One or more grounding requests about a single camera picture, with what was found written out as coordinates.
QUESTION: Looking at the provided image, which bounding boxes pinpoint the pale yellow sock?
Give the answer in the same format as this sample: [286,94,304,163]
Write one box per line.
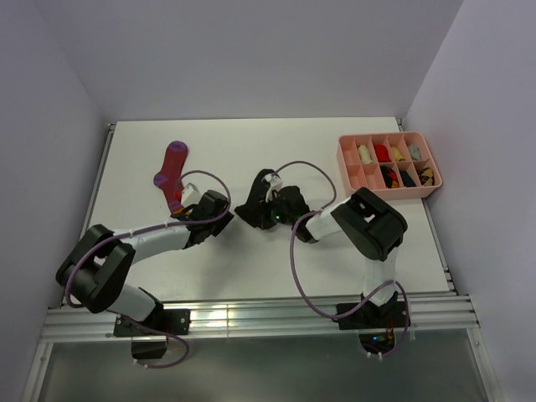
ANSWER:
[358,145,374,164]

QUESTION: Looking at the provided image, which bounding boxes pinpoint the navy rolled sock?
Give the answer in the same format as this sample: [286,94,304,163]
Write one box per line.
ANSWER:
[399,170,417,188]

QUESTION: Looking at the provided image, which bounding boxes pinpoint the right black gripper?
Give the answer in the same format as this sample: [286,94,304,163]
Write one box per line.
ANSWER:
[248,193,296,230]

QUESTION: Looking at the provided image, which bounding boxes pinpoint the red rolled sock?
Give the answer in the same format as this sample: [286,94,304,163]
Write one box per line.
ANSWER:
[374,144,391,163]

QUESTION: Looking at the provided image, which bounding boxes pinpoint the yellow rolled sock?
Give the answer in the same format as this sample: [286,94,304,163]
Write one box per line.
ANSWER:
[391,147,406,162]

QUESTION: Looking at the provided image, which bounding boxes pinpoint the grey rolled sock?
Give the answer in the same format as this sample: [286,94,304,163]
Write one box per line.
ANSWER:
[408,144,421,161]

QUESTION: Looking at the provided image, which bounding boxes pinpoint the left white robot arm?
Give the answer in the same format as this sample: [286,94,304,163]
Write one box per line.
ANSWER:
[55,190,233,334]

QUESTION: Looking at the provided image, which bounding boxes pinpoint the pink divided organizer box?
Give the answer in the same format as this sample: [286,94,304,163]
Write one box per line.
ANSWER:
[337,131,443,200]

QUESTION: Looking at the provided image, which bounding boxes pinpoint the aluminium frame rail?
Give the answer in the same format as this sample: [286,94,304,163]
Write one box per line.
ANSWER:
[39,294,480,343]

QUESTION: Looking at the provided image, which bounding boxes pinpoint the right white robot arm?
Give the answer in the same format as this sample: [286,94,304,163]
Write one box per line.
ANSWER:
[261,186,408,327]

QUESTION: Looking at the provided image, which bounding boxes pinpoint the argyle rolled sock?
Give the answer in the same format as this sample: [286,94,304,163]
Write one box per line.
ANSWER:
[417,167,436,187]

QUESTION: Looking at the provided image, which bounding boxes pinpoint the black orange rolled sock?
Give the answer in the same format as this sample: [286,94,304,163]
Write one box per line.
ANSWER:
[380,165,400,188]

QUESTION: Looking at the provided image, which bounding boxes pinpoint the maroon purple orange sock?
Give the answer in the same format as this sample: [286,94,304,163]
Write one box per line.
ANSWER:
[153,141,188,214]

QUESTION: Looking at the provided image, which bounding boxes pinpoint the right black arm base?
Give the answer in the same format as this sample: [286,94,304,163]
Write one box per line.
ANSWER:
[337,291,411,357]

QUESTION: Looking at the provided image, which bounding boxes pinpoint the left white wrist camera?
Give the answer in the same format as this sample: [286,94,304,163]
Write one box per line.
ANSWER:
[174,183,201,207]

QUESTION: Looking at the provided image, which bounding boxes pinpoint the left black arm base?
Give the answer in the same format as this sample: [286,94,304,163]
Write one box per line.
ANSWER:
[112,309,190,369]

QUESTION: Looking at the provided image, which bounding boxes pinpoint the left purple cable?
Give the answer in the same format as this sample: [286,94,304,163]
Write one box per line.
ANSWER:
[64,169,231,369]

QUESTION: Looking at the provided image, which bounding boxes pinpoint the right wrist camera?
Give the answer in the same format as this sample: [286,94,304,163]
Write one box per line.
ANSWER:
[261,173,283,202]

